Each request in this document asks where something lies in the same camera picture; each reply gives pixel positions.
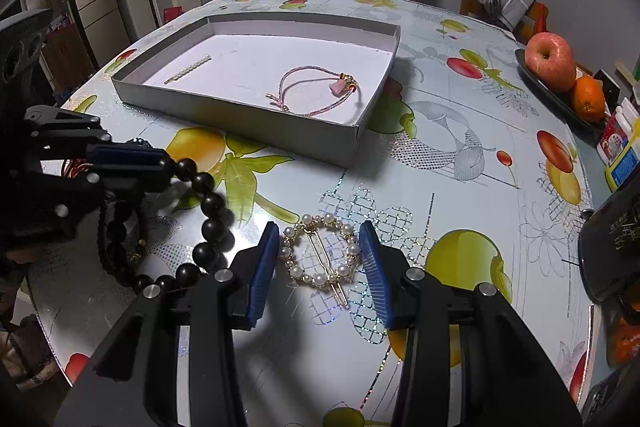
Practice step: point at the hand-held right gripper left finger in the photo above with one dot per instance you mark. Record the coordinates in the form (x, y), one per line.
(265, 267)

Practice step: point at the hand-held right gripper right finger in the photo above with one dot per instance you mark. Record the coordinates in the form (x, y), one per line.
(377, 272)

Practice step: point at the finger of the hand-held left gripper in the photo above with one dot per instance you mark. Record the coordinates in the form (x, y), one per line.
(125, 155)
(125, 183)

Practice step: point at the round pearl hair clip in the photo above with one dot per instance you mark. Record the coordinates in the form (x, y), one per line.
(353, 249)

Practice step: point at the straight pearl hairpin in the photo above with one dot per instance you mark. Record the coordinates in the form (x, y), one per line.
(192, 67)

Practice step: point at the grey cardboard box tray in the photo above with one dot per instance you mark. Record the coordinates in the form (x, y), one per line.
(250, 57)

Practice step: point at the silver refrigerator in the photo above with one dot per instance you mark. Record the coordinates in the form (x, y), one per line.
(97, 7)

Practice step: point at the fruit printed tablecloth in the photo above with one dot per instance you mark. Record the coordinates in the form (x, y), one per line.
(450, 187)

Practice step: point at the person's quilted clothing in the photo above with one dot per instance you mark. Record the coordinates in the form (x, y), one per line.
(30, 347)

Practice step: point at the black bag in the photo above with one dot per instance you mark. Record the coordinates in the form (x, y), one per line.
(610, 252)

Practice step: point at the black fruit plate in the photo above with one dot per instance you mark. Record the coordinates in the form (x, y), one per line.
(560, 104)

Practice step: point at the red apple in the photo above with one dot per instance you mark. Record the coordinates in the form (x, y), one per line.
(550, 62)

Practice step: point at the orange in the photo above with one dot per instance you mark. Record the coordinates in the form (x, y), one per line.
(587, 99)

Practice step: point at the white bottle blue label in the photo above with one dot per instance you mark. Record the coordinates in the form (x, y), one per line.
(620, 147)

